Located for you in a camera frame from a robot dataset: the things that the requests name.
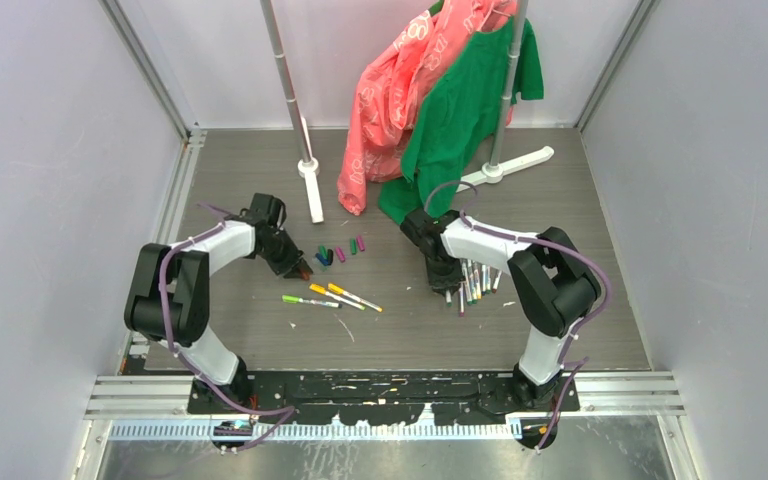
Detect blue capped marker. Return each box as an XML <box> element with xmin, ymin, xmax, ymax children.
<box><xmin>458</xmin><ymin>284</ymin><xmax>468</xmax><ymax>317</ymax></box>

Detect magenta capped marker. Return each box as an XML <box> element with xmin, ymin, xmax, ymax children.
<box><xmin>491</xmin><ymin>271</ymin><xmax>502</xmax><ymax>293</ymax></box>

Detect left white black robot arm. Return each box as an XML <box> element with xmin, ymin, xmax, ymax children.
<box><xmin>124</xmin><ymin>193</ymin><xmax>312</xmax><ymax>413</ymax></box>

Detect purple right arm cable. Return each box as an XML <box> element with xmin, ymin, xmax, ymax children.
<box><xmin>423</xmin><ymin>180</ymin><xmax>613</xmax><ymax>453</ymax></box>

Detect clothes rack pole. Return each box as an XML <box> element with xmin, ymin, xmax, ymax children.
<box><xmin>456</xmin><ymin>0</ymin><xmax>554</xmax><ymax>193</ymax></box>
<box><xmin>259</xmin><ymin>0</ymin><xmax>324</xmax><ymax>224</ymax></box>

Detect yellow capped marker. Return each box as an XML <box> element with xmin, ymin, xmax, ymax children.
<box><xmin>328</xmin><ymin>283</ymin><xmax>383</xmax><ymax>313</ymax></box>

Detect left clothes rack pole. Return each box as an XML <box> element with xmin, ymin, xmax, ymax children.
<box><xmin>259</xmin><ymin>0</ymin><xmax>324</xmax><ymax>224</ymax></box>

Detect green t-shirt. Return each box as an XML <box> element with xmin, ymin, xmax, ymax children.
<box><xmin>378</xmin><ymin>19</ymin><xmax>544</xmax><ymax>224</ymax></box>

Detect orange capped marker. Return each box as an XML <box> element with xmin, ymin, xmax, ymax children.
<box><xmin>309</xmin><ymin>283</ymin><xmax>366</xmax><ymax>311</ymax></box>

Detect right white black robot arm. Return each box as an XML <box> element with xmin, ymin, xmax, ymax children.
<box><xmin>400</xmin><ymin>208</ymin><xmax>602</xmax><ymax>411</ymax></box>

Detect pink patterned garment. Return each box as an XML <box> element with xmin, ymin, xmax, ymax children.
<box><xmin>337</xmin><ymin>1</ymin><xmax>518</xmax><ymax>216</ymax></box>

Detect clear capped green marker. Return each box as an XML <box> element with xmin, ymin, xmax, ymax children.
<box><xmin>461</xmin><ymin>261</ymin><xmax>473</xmax><ymax>305</ymax></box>

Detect right clothes rack pole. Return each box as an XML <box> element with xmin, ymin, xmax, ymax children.
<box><xmin>456</xmin><ymin>0</ymin><xmax>554</xmax><ymax>193</ymax></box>

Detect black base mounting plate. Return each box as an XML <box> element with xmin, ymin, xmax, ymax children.
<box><xmin>222</xmin><ymin>371</ymin><xmax>580</xmax><ymax>427</ymax></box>

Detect light green capped marker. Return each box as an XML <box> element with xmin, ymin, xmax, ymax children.
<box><xmin>282</xmin><ymin>295</ymin><xmax>342</xmax><ymax>309</ymax></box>

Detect perforated metal rail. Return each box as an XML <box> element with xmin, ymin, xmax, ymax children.
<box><xmin>109</xmin><ymin>419</ymin><xmax>522</xmax><ymax>442</ymax></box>

